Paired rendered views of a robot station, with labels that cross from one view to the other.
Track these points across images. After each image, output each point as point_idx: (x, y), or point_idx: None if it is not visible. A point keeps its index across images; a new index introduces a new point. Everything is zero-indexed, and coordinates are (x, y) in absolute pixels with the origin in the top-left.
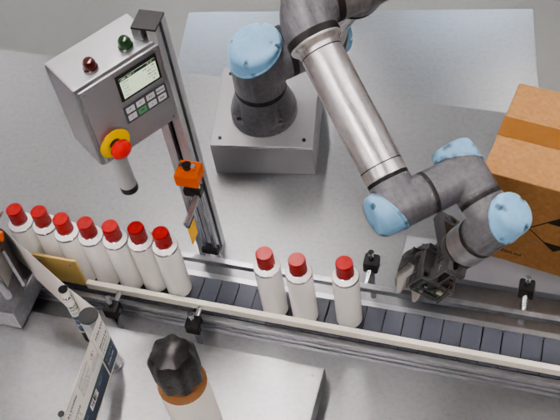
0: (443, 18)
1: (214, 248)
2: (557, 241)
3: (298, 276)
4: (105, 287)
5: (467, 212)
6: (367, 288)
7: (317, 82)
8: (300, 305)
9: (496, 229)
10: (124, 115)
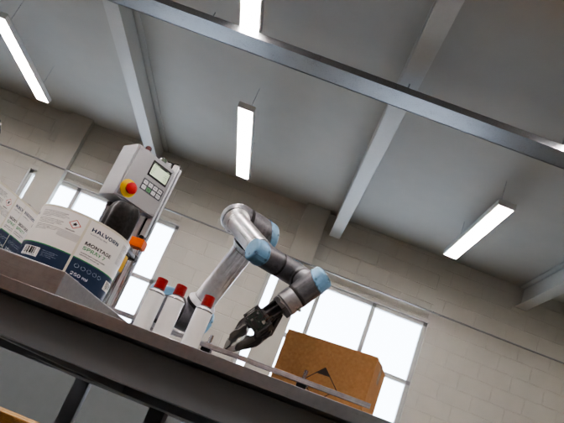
0: None
1: None
2: (318, 390)
3: (178, 295)
4: None
5: (298, 273)
6: (205, 342)
7: (236, 220)
8: (164, 322)
9: (314, 273)
10: (142, 181)
